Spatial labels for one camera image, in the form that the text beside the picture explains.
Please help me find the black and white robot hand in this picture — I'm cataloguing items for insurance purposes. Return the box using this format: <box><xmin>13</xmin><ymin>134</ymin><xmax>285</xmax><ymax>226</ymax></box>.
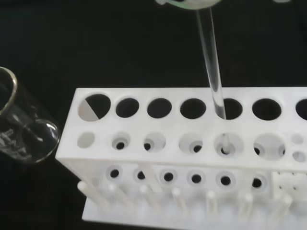
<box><xmin>154</xmin><ymin>0</ymin><xmax>223</xmax><ymax>11</ymax></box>

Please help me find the clear glass beaker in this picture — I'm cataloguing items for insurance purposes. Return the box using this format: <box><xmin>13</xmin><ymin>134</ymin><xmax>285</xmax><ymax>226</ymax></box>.
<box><xmin>0</xmin><ymin>67</ymin><xmax>61</xmax><ymax>165</ymax></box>

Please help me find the black bench cloth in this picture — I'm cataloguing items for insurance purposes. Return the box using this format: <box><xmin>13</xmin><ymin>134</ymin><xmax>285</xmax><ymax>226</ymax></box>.
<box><xmin>0</xmin><ymin>0</ymin><xmax>307</xmax><ymax>230</ymax></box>

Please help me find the white test tube rack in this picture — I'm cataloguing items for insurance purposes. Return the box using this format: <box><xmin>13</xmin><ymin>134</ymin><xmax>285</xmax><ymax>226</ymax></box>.
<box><xmin>55</xmin><ymin>87</ymin><xmax>307</xmax><ymax>230</ymax></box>

